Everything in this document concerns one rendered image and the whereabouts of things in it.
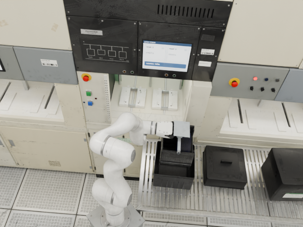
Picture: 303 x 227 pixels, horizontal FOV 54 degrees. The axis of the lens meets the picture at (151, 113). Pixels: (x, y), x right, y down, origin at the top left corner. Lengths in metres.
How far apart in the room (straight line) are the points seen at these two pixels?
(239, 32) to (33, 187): 2.36
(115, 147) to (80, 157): 1.45
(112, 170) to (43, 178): 1.78
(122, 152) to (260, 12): 1.02
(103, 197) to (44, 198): 1.44
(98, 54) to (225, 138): 1.20
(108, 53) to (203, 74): 0.61
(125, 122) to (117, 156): 0.17
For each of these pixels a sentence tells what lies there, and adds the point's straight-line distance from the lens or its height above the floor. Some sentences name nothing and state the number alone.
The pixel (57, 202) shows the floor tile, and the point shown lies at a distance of 3.06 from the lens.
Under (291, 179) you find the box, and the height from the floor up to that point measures 1.01.
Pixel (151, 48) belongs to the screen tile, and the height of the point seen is 1.63.
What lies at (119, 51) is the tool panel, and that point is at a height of 1.59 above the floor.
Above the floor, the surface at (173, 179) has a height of 0.88.
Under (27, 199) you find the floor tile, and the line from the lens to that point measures 3.15.
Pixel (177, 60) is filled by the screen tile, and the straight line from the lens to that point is 1.85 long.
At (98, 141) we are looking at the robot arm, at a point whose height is 1.56.
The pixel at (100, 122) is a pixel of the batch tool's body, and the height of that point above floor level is 0.87.
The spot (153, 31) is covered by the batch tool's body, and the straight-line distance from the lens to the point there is 1.74.
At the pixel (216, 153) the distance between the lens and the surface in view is 2.29.
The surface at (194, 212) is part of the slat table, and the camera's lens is 2.15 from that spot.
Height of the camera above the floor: 2.71
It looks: 49 degrees down
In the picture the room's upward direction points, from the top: 4 degrees clockwise
